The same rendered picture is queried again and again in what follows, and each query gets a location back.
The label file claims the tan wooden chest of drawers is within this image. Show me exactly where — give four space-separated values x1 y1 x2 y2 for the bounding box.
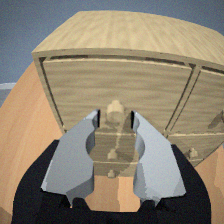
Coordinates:
31 11 224 138

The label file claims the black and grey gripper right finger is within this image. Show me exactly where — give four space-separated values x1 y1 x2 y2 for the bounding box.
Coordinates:
131 110 211 224

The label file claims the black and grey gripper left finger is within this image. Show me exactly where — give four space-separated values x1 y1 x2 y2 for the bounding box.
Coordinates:
11 108 100 224

